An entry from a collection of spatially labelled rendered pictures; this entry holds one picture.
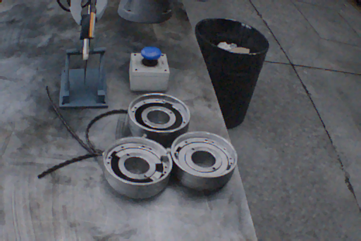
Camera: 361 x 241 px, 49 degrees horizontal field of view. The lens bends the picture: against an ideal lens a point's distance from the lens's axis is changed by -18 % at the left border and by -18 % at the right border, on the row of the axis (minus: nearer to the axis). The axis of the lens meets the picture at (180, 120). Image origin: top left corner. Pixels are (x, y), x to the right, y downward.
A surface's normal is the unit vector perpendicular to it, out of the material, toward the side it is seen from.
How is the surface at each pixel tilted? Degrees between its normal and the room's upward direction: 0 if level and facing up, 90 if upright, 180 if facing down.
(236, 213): 0
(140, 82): 90
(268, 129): 0
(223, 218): 0
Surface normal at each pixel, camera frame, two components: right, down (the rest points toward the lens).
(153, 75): 0.14, 0.63
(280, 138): 0.14, -0.77
